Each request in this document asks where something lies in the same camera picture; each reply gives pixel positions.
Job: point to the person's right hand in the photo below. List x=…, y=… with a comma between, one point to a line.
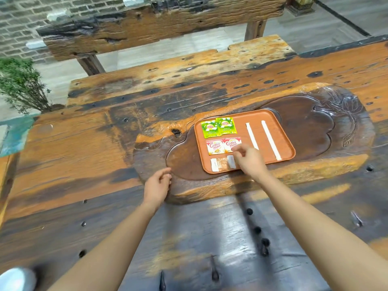
x=251, y=162

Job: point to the person's left hand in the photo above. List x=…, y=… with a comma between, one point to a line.
x=157, y=190

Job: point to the brown sugar packet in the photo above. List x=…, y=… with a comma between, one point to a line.
x=232, y=162
x=219, y=164

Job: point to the white paper stick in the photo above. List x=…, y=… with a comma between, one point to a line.
x=252, y=136
x=271, y=140

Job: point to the red white creamer packet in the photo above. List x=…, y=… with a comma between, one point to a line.
x=215, y=147
x=229, y=143

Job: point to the orange tray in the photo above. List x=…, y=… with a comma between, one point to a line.
x=282, y=140

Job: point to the green Lipton tea packet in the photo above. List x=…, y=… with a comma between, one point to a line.
x=226, y=126
x=210, y=129

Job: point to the carved wooden tea board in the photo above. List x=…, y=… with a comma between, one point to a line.
x=303, y=127

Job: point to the white cup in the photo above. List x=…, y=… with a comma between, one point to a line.
x=15, y=280

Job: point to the person's left forearm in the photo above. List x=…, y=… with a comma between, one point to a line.
x=112, y=254

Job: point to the person's right forearm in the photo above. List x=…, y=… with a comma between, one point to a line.
x=318, y=233

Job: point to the weathered wooden backrest bench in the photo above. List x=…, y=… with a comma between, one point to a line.
x=166, y=24

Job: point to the potted green plant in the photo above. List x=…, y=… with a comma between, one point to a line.
x=21, y=84

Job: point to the dark wooden post base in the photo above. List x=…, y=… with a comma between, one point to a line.
x=303, y=4

